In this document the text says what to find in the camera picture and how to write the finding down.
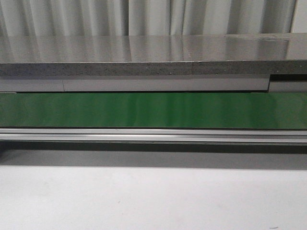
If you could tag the white pleated curtain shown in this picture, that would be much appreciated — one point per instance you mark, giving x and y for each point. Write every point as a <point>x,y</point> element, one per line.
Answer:
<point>144,17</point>

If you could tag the green conveyor belt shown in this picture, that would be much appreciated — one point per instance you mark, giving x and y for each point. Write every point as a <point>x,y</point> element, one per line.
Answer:
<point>155,110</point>

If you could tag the grey rear conveyor rail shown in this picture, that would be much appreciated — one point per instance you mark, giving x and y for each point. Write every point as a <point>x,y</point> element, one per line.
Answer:
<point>158,83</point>

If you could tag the grey stone slab shelf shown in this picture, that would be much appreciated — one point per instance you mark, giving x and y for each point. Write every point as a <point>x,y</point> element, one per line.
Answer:
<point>148,55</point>

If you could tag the aluminium front conveyor rail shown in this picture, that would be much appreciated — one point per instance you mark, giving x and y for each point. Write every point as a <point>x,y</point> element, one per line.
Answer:
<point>155,135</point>

